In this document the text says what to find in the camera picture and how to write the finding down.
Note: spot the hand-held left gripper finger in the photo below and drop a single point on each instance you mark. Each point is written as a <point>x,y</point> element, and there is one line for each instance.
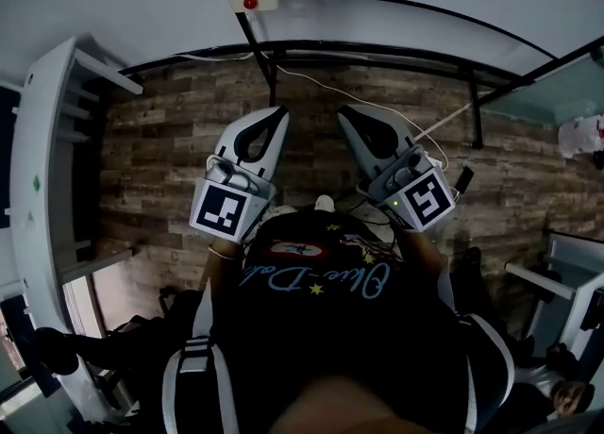
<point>276,149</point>
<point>229,135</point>

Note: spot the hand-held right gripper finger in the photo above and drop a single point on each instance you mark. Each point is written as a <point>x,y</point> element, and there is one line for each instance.
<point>361,149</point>
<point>398,135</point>

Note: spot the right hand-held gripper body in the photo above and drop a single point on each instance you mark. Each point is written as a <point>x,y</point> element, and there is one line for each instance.
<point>424,201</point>

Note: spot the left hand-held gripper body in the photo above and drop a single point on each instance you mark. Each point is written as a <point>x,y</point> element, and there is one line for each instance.
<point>219,208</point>

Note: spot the person's right forearm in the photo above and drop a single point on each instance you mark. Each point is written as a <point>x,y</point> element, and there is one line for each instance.
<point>420,253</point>

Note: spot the person's left forearm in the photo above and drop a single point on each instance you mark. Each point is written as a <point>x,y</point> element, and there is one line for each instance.
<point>224,269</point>

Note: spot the black phone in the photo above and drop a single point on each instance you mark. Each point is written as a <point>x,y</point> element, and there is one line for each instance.
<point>465,180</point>

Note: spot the beige stick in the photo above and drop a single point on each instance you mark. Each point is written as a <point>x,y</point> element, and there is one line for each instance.
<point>448,118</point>

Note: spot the person's left white shoe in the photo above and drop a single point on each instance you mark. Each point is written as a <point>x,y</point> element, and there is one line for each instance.
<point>286,210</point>

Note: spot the person's white shoe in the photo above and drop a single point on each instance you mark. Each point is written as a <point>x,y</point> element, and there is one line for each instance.
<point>324,203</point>
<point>286,210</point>

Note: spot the person's right white shoe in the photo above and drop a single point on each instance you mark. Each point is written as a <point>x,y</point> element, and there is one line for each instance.
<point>324,203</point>

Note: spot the red round magnet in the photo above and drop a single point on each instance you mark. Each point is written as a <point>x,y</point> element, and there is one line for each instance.
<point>250,2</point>

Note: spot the frosted glass door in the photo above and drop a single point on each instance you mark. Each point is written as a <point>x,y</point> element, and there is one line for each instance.
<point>542,97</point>

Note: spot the black printed T-shirt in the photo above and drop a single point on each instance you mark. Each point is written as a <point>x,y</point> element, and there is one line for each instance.
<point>330,328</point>

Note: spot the black office chair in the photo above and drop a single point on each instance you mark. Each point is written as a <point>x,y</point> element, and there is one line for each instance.
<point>118,338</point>

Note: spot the clear plastic bag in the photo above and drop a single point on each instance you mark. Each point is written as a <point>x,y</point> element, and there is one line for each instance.
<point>580,139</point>

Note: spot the small white desk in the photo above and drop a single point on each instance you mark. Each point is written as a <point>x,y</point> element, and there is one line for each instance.
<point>580,290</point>

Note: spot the white shelf unit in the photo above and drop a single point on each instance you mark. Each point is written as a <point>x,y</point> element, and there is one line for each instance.
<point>42,139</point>

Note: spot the dark blue panel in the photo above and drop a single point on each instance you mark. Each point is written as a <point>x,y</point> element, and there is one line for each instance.
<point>7,163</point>

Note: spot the person's face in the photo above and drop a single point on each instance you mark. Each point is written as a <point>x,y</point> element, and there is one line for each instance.
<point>340,408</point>

